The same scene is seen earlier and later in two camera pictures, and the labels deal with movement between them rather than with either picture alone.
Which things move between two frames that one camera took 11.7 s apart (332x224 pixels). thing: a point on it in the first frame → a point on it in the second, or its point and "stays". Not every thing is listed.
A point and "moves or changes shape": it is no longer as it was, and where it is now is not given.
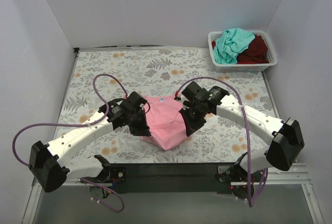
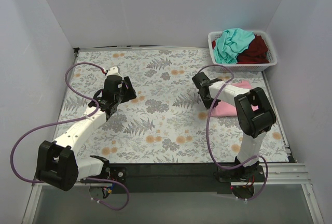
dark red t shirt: [257, 53] stays
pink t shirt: [166, 125] moves or changes shape
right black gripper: [193, 120] → [203, 92]
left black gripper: [140, 120] → [124, 89]
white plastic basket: [245, 68] stays
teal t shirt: [232, 42] stays
